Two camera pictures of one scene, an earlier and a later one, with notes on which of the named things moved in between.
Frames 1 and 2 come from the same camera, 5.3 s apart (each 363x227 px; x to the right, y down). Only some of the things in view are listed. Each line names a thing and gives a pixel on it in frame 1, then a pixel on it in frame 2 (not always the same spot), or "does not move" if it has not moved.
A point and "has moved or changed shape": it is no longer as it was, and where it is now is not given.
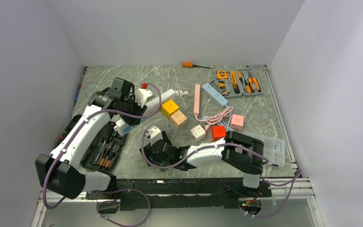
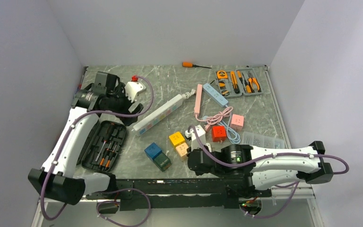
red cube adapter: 218,132 does not move
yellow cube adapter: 168,107 -> 177,138
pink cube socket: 237,122 does not move
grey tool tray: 233,82 does not move
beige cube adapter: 178,119 has moved or changed shape
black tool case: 102,152 does not move
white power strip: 124,127 -> 158,116
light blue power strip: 214,94 does not move
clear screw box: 274,149 does not move
